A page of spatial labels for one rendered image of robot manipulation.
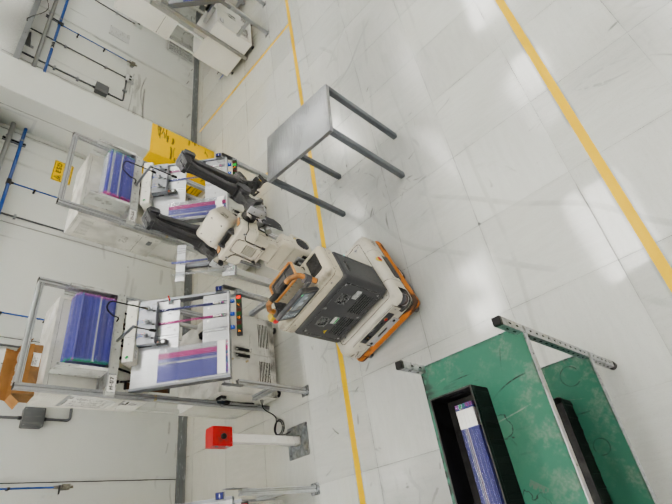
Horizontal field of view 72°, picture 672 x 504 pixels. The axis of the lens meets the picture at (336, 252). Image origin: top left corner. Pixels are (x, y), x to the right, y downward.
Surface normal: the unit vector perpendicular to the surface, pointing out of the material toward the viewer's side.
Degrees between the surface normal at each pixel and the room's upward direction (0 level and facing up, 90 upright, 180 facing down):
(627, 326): 0
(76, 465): 90
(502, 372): 0
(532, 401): 0
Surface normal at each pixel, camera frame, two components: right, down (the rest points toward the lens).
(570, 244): -0.72, -0.29
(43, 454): 0.68, -0.47
